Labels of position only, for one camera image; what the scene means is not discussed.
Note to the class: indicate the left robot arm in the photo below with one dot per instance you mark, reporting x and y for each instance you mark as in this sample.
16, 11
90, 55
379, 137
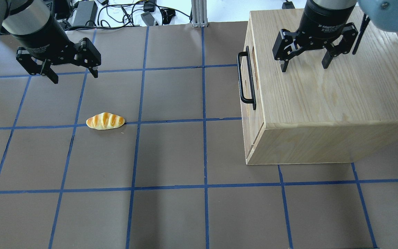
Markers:
22, 8

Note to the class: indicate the black power adapter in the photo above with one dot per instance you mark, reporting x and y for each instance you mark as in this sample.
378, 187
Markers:
85, 13

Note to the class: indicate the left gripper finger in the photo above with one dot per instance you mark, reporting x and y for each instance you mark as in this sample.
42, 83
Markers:
51, 75
93, 71

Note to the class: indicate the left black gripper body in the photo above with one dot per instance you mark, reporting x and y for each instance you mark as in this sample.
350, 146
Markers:
43, 37

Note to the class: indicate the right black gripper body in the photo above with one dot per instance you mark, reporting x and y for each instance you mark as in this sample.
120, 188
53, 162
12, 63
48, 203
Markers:
323, 20

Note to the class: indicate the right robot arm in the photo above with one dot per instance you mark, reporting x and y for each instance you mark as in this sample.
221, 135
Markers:
382, 13

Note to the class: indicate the black drawer handle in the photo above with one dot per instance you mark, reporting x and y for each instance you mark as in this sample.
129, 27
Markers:
241, 82

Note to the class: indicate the toy bread roll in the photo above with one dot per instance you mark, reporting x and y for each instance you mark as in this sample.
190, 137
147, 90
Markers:
105, 121

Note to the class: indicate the wooden drawer cabinet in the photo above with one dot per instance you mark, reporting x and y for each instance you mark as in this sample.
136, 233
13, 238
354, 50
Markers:
309, 114

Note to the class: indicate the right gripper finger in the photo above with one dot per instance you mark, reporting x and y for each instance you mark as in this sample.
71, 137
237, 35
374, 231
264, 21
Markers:
284, 65
327, 59

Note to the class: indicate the aluminium frame post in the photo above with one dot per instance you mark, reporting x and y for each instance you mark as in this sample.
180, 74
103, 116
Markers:
199, 13

